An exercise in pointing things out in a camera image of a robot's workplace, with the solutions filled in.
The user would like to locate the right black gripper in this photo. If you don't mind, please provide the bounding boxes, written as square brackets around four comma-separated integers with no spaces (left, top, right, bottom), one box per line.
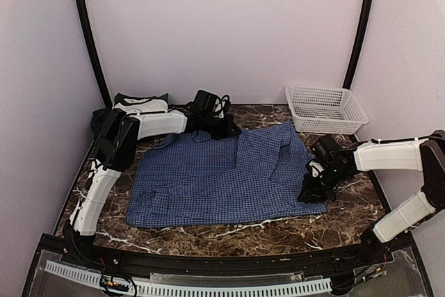
[298,165,348,202]

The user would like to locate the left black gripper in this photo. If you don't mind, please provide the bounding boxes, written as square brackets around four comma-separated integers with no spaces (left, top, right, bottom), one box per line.
[202,113,242,140]

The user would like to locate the blue checkered shirt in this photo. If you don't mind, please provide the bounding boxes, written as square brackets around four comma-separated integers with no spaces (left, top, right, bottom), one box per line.
[126,122,327,229]

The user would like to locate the white and green raglan shirt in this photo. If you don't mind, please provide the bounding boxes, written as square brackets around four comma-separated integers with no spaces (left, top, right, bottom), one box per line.
[113,93,169,115]

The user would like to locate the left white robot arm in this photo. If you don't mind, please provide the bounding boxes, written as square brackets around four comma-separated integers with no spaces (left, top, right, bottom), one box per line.
[64,107,241,266]

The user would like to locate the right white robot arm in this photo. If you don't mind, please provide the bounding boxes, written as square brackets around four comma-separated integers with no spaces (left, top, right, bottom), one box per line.
[298,130,444,265]

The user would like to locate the white plastic laundry basket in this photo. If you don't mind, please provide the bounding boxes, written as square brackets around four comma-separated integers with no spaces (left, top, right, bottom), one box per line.
[284,83,369,135]

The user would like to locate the dark green plaid garment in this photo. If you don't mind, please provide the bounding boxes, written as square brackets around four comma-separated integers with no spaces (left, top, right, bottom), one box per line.
[90,104,180,136]

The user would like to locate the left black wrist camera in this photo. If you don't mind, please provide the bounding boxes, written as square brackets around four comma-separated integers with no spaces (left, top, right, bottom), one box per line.
[190,90,231,118]

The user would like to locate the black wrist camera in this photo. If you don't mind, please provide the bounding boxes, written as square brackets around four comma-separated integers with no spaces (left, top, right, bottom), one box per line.
[307,134,342,177]
[190,90,231,118]

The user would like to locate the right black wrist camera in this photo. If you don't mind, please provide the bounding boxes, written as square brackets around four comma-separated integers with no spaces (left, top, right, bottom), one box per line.
[307,134,342,177]

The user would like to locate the black curved front rail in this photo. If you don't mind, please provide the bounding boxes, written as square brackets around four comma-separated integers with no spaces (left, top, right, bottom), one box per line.
[38,232,418,280]

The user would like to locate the white slotted cable duct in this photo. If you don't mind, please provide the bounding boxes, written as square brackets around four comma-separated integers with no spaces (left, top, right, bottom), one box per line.
[44,260,332,296]

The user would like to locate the right black frame post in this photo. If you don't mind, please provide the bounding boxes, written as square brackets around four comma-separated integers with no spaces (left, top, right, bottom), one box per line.
[342,0,373,90]

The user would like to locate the black frame post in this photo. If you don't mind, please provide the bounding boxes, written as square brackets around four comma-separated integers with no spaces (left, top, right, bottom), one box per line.
[75,0,113,107]
[342,0,373,90]

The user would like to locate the left black frame post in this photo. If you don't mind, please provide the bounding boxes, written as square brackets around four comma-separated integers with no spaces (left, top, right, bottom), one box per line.
[75,0,113,107]

